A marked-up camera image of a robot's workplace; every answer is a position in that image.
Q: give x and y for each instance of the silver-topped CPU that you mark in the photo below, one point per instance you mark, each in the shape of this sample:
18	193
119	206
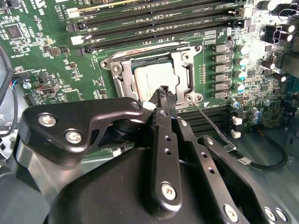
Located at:
154	77

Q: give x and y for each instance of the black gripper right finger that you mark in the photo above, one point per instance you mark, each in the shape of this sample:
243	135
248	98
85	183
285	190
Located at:
206	162

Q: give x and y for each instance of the metal socket cover frame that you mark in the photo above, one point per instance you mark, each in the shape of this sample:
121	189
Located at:
176	70

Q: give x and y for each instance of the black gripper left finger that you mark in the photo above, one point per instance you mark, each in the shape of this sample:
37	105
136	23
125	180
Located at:
58	127

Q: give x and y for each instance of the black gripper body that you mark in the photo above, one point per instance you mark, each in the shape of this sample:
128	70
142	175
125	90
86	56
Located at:
100	198

